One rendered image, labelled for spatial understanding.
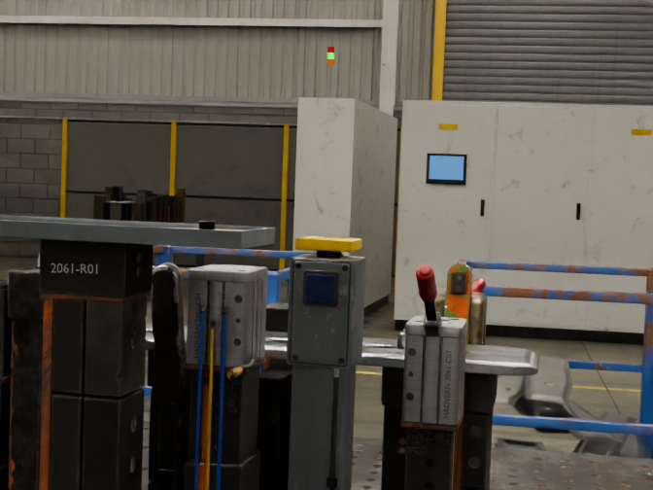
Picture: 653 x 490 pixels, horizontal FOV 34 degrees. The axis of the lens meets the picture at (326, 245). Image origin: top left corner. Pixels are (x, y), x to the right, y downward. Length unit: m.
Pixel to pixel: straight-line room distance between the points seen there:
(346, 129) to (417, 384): 8.10
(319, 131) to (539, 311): 2.45
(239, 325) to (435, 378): 0.24
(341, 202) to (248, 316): 8.03
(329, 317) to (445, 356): 0.20
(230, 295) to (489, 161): 8.01
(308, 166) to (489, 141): 1.57
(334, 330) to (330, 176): 8.24
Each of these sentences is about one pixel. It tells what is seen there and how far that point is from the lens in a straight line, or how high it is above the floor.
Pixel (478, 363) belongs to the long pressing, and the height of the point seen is 1.00.
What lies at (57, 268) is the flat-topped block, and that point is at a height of 1.12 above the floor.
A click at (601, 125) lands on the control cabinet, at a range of 9.30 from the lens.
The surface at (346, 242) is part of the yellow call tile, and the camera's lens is 1.09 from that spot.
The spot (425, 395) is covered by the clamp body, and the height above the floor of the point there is 0.98.
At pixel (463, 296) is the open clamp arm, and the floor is 1.06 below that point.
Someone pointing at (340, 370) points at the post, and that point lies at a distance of 1.11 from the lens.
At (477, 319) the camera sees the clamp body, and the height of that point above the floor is 1.03.
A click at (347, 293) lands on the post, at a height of 1.11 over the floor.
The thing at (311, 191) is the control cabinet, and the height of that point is 1.19.
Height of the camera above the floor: 1.21
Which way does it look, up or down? 3 degrees down
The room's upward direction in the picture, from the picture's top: 2 degrees clockwise
